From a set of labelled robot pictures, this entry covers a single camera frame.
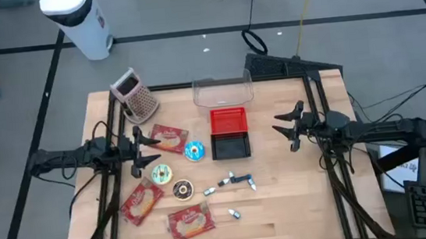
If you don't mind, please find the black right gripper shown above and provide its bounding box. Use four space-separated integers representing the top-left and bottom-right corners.
269 98 321 155

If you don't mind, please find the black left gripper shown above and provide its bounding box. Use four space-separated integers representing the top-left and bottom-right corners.
116 123 165 181

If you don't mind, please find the red snack packet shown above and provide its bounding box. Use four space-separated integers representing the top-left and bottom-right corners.
165 199 218 239
117 174 168 229
147 120 192 159

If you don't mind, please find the mint frosted toy donut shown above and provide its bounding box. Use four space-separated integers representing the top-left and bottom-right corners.
149 162 175 187

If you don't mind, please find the small battery bottom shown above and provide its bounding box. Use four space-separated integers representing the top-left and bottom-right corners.
227 207 242 221

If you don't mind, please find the blue frosted toy donut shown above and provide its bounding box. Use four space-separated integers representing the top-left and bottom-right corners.
183 139 208 164

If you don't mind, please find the chocolate frosted toy donut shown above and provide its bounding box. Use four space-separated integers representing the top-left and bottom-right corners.
171 178 197 203

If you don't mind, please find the pink metal box grater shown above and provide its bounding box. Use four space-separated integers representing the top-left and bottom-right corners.
108 65 162 127

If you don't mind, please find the red plastic basket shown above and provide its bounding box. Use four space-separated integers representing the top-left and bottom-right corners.
208 106 249 137

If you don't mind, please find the black mesh keyboard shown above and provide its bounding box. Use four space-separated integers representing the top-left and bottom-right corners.
243 44 345 83

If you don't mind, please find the black plastic basket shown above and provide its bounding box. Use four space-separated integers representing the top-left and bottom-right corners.
210 130 253 162

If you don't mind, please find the clear plastic container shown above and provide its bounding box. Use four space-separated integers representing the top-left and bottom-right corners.
190 68 256 110

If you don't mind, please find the black diagonal bar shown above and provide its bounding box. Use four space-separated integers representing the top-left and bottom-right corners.
371 132 426 175

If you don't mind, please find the white paper sheet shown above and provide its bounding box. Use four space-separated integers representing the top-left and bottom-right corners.
378 141 423 195

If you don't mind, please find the white trash bin black liner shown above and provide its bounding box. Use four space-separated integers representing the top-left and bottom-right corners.
38 0 116 66

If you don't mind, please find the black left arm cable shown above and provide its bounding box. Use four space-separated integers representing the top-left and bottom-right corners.
29 119 127 223

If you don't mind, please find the black metal table frame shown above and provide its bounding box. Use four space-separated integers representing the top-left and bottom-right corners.
53 62 397 239

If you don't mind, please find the black coiled floor cable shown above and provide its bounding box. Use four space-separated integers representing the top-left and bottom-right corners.
238 0 269 58

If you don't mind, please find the yellow cable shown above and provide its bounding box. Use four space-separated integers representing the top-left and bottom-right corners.
289 0 328 58

